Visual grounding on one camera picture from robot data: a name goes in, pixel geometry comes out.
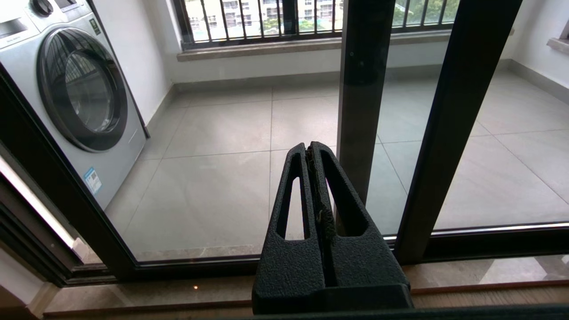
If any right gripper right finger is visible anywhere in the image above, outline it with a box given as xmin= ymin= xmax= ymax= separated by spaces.
xmin=309 ymin=141 xmax=412 ymax=289

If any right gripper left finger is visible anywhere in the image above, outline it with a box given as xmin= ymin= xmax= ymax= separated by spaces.
xmin=252 ymin=143 xmax=327 ymax=314

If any black framed sliding glass door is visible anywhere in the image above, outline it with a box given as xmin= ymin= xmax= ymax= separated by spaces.
xmin=0 ymin=0 xmax=524 ymax=285
xmin=337 ymin=0 xmax=569 ymax=266

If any long stone window sill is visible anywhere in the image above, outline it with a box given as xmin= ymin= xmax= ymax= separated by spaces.
xmin=177 ymin=28 xmax=516 ymax=63

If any long black metal window railing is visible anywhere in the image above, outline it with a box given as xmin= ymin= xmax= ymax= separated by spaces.
xmin=173 ymin=0 xmax=461 ymax=50

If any short stone window sill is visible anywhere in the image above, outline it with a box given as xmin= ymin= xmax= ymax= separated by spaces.
xmin=546 ymin=38 xmax=569 ymax=57

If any silver front-loading washing machine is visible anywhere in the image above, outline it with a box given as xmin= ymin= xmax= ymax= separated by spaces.
xmin=0 ymin=0 xmax=149 ymax=210

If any black window frame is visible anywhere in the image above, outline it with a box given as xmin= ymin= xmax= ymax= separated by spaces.
xmin=281 ymin=0 xmax=299 ymax=36

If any black outer door frame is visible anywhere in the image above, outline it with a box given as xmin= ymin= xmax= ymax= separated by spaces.
xmin=0 ymin=153 xmax=118 ymax=287

